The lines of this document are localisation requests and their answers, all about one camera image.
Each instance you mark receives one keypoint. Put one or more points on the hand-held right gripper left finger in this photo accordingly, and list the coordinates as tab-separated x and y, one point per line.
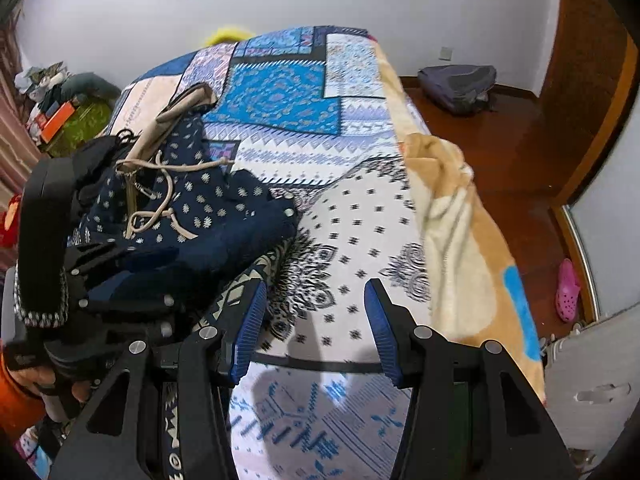
250	332

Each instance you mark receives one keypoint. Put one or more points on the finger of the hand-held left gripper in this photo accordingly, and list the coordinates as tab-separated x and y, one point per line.
97	260
125	315

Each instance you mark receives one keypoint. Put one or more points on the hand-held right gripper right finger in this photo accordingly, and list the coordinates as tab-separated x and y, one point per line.
380	332

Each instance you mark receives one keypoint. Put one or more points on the person's left forearm orange sleeve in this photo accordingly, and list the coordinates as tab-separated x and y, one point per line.
15	395

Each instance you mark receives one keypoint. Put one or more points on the pile of crumpled clothes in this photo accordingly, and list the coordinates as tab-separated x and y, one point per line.
40	80

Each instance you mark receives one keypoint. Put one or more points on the person's left hand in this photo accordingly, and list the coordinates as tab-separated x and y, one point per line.
42	380

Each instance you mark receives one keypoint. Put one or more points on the red plush toy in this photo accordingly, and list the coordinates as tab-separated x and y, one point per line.
10	222

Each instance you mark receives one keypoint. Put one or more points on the red striped curtain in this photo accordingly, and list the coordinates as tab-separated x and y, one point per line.
15	145

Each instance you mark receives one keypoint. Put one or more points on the green patterned cloth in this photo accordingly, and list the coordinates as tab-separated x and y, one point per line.
82	130

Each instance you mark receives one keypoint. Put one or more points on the orange box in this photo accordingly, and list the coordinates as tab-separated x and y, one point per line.
56	122

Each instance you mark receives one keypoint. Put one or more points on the orange cream fleece blanket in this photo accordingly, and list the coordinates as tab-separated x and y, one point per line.
460	240

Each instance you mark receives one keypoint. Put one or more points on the grey curved pillow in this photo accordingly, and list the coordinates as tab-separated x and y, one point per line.
87	85

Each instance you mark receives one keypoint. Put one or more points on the pink clog shoe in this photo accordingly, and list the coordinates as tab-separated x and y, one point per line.
568	290

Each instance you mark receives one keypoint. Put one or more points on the white appliance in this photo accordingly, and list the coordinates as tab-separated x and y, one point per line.
590	360

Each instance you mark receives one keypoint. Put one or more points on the blue patchwork bedsheet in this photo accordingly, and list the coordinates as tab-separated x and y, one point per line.
300	125

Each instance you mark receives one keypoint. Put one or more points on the grey backpack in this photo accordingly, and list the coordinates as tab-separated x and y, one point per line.
457	87

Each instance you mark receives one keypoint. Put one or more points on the yellow plush object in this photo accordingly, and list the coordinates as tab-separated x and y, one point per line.
227	35

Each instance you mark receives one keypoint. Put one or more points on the brown wooden wardrobe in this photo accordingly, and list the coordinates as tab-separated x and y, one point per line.
585	70

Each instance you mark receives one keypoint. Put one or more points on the white wall socket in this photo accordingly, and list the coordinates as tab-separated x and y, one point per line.
446	53

